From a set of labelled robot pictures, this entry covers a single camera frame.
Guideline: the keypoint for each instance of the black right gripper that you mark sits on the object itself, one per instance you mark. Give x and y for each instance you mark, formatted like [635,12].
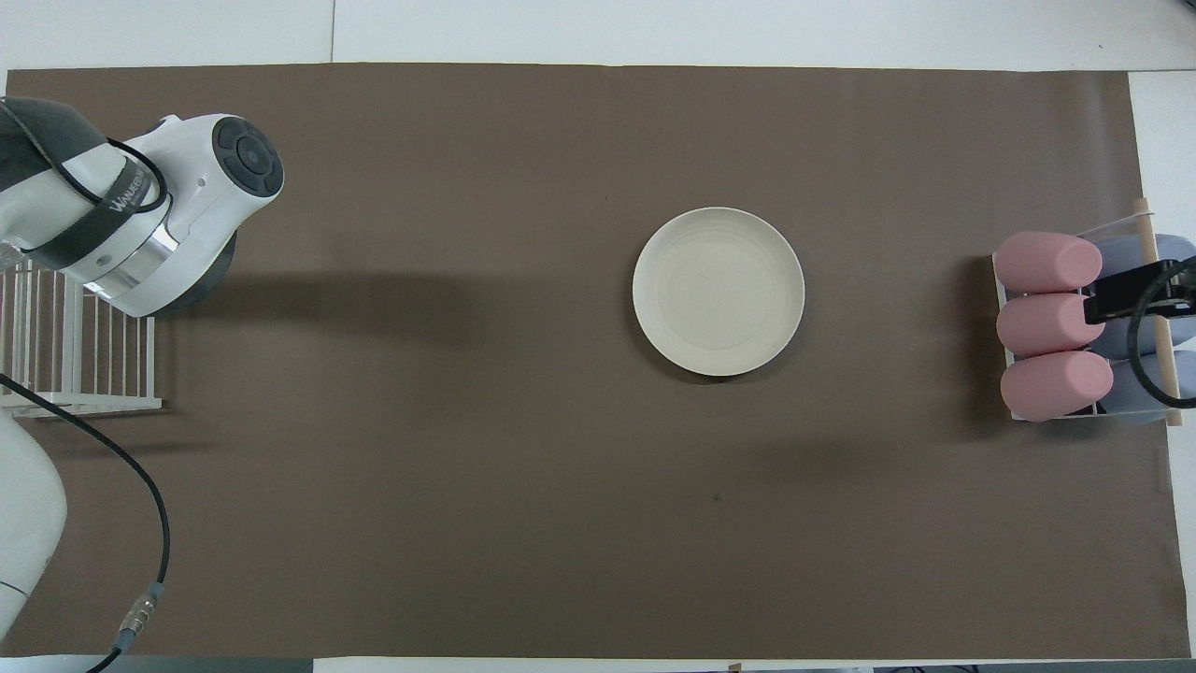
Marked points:
[1185,294]

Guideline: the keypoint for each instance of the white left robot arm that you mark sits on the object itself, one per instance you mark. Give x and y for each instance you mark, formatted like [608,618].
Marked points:
[187,187]

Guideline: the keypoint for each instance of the cream round plate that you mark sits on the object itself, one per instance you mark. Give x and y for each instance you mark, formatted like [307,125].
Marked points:
[718,292]

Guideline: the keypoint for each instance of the blue plastic cup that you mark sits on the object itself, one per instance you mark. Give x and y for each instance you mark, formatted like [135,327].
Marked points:
[1126,252]
[1117,336]
[1131,402]

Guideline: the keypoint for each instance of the pink plastic cup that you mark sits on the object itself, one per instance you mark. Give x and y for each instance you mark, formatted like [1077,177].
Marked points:
[1042,327]
[1051,386]
[1042,262]

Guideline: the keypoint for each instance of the cup rack with wooden dowel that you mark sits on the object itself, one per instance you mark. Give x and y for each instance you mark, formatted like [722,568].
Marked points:
[1165,383]

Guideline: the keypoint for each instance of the brown table mat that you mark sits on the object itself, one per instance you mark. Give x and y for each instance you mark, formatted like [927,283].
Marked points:
[561,486]

